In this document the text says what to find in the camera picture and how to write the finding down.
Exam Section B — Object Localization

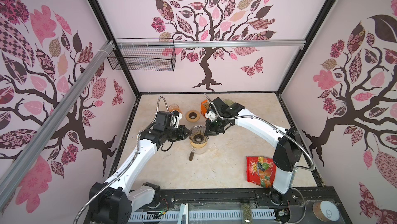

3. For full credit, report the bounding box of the small jar of granules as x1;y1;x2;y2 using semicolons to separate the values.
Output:
241;202;253;224

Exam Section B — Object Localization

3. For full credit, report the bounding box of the wooden ring dripper stand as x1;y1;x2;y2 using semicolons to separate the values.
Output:
186;110;201;123

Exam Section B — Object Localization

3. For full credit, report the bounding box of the aluminium rail back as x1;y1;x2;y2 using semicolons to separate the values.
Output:
116;40;306;48

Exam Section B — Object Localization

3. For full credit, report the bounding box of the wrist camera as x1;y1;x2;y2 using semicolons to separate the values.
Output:
205;110;218;122
172;110;183;128

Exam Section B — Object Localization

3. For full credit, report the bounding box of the aluminium rail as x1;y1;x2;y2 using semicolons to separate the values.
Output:
0;40;115;206
116;40;306;48

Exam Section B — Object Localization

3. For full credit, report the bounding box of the green glass dripper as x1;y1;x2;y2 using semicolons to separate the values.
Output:
223;99;235;107

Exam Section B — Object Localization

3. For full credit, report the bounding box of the black wire basket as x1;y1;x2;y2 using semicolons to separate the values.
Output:
108;38;176;72

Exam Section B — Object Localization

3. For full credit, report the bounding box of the aluminium rail left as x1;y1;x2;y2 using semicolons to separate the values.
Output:
0;40;115;206

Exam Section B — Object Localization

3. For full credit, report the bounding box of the clear glass server jug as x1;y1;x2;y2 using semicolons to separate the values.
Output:
189;146;208;161

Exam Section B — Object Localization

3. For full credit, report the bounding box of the round white brown device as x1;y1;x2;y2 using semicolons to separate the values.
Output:
312;201;340;222

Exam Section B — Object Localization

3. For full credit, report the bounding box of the wooden ring dripper holder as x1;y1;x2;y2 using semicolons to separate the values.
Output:
190;141;207;149

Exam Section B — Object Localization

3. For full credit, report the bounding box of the red candy bag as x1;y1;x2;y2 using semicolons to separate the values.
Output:
246;156;276;188

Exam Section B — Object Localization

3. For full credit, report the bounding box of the white slotted cable duct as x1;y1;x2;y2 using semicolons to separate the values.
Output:
127;209;276;224

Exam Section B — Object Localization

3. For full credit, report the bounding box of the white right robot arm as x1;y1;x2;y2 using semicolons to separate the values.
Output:
202;97;303;196

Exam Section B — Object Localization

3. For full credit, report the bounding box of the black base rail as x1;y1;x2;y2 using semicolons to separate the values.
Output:
83;186;351;224

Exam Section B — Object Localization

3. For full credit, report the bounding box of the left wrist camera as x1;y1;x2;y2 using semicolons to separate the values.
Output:
172;110;183;128

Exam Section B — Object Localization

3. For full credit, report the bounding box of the clear glass dripper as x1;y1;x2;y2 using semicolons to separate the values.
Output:
189;125;209;145

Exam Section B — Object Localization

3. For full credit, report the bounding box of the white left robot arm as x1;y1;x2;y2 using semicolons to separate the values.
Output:
84;111;191;224

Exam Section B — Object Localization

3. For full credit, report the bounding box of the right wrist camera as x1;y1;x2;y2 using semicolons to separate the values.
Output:
205;110;218;122

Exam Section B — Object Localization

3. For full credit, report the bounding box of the orange coffee filter box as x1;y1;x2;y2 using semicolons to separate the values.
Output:
200;100;209;116

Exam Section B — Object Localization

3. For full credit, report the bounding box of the orange glass pitcher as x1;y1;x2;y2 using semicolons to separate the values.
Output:
168;104;181;113

